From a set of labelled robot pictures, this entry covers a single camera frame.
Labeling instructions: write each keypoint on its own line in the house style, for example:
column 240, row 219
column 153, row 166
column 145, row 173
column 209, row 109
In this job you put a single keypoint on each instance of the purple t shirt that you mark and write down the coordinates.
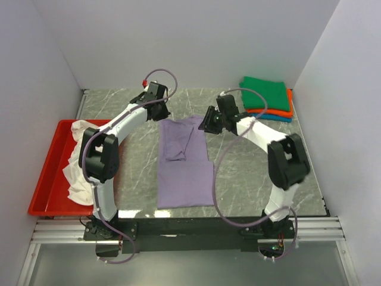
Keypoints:
column 184, row 172

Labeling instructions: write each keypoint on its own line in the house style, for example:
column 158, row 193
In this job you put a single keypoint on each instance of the orange folded t shirt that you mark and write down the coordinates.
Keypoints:
column 279, row 101

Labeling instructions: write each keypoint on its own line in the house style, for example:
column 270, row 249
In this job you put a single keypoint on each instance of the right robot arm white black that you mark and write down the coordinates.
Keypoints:
column 288, row 164

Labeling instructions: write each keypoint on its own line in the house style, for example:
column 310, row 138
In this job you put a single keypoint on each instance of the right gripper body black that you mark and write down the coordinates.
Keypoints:
column 214, row 120

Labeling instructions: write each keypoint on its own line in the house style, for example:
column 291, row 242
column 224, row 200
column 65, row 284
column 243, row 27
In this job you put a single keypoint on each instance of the black base beam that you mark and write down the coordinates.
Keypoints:
column 183, row 234

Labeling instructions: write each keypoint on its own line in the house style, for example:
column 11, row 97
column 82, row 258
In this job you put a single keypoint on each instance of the red plastic bin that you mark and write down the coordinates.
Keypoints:
column 47, row 178

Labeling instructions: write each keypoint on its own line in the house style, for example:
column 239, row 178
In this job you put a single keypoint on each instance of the blue folded t shirt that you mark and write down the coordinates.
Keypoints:
column 272, row 117

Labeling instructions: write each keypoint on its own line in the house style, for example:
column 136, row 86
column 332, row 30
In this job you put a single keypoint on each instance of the white t shirt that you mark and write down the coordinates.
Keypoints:
column 79, row 191

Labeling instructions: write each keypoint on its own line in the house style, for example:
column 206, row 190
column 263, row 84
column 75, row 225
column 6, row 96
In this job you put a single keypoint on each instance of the green folded t shirt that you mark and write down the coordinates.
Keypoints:
column 259, row 84

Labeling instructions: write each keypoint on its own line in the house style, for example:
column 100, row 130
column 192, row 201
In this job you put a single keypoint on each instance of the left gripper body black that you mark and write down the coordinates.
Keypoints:
column 162, row 112

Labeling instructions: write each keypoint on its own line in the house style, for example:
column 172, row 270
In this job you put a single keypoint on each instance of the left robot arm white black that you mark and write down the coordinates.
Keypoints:
column 99, row 153

